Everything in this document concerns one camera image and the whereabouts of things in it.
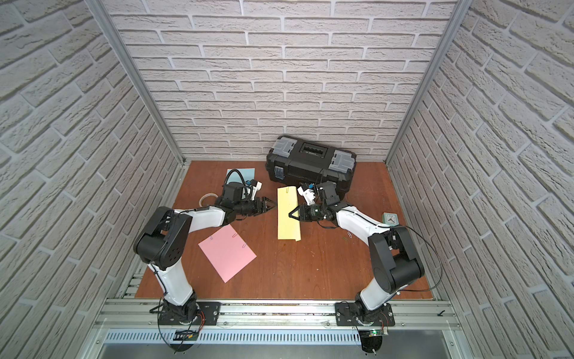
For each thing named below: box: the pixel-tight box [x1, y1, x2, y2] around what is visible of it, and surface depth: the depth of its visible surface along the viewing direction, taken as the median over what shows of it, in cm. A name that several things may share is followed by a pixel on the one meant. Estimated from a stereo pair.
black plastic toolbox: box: [264, 136, 358, 200], surface depth 100 cm
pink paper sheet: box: [198, 223, 258, 284], surface depth 89 cm
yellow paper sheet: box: [277, 186, 302, 242], surface depth 87 cm
